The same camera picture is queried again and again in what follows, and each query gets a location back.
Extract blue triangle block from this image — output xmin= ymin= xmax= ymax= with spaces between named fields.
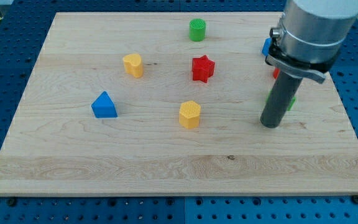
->
xmin=91 ymin=91 xmax=118 ymax=118

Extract yellow hexagon block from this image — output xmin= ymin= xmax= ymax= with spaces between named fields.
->
xmin=179 ymin=101 xmax=201 ymax=129

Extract yellow heart block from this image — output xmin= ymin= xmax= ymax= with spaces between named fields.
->
xmin=122 ymin=54 xmax=144 ymax=78

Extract green star block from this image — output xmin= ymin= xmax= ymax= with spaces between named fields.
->
xmin=265 ymin=90 xmax=296 ymax=111

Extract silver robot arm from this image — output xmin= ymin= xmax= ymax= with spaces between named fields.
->
xmin=260 ymin=0 xmax=358 ymax=128

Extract red star block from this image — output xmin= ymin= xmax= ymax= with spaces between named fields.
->
xmin=191 ymin=55 xmax=215 ymax=83

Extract red circle block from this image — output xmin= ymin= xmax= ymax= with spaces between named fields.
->
xmin=273 ymin=68 xmax=280 ymax=80

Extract wooden board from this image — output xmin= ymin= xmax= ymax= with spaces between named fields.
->
xmin=0 ymin=12 xmax=358 ymax=197

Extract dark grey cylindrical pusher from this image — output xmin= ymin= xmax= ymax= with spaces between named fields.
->
xmin=260 ymin=72 xmax=303 ymax=128

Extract green cylinder block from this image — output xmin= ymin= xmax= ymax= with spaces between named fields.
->
xmin=189 ymin=18 xmax=206 ymax=42

